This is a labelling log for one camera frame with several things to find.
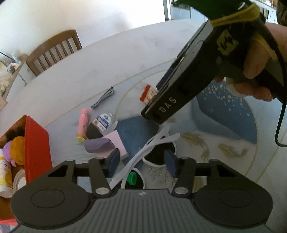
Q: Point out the purple spiky rubber toy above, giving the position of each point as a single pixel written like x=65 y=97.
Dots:
x=7 y=154

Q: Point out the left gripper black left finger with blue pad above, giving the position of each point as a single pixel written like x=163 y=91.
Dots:
x=100 y=170

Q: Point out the right hand in glove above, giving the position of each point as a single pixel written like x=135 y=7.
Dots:
x=256 y=61

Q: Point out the purple rectangular block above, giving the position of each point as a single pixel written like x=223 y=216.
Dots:
x=98 y=145

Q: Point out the wooden sideboard with white doors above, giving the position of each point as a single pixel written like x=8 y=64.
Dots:
x=10 y=78

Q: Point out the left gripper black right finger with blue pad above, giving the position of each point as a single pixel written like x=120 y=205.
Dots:
x=183 y=169

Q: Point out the silver nail clipper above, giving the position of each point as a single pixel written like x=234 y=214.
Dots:
x=108 y=93

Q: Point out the red white snack packet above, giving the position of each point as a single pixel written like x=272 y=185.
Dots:
x=148 y=94

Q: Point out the pink tube with yellow cap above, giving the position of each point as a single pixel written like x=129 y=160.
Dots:
x=83 y=125

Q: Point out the pink sticky note pad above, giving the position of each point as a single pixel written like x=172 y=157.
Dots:
x=116 y=140

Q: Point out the white yellow bottle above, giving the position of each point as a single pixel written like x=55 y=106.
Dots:
x=6 y=182

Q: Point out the red tin storage box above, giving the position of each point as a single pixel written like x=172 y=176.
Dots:
x=37 y=157

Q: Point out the orange fruit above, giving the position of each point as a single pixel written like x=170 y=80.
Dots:
x=17 y=150

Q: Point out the wooden dining chair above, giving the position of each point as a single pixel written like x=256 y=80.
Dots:
x=53 y=50

